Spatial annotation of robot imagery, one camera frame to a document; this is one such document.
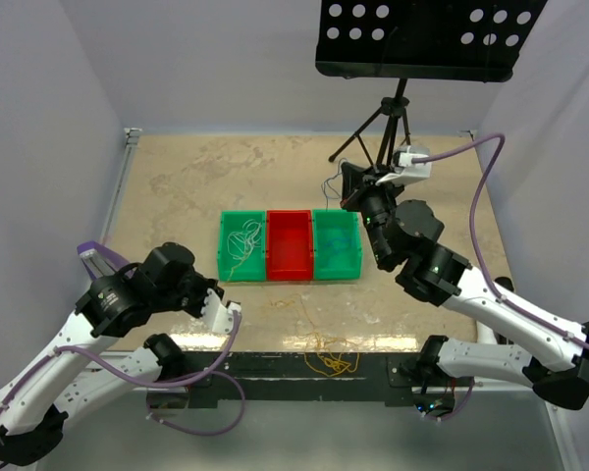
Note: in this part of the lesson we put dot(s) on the green plastic bin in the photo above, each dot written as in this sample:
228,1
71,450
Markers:
337,241
242,246

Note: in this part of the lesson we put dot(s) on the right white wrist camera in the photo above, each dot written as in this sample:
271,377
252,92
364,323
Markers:
406,168

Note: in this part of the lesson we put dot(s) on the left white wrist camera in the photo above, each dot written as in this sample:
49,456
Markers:
217,315

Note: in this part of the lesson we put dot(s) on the white microphone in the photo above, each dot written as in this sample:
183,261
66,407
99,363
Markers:
485,334

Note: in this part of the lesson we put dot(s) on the black microphone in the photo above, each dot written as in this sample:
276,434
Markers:
504,282

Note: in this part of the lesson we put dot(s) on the purple holder block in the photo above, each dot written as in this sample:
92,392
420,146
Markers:
99,260

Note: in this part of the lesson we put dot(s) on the black music stand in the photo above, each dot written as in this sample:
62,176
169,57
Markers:
429,39

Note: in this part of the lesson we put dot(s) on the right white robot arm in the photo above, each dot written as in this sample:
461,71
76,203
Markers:
546,353

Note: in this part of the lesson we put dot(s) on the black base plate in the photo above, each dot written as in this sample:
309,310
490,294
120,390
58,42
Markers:
386,377

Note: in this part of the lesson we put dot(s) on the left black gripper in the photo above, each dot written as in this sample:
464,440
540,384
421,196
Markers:
205,284

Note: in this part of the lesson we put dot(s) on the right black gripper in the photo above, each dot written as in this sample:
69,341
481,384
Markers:
357,182

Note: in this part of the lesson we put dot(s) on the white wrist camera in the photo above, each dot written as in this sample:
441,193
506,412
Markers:
217,315
406,168

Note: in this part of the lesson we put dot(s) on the red plastic bin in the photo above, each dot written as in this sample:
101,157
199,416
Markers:
289,246

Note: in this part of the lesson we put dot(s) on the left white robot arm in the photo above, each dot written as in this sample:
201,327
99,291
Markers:
68,378

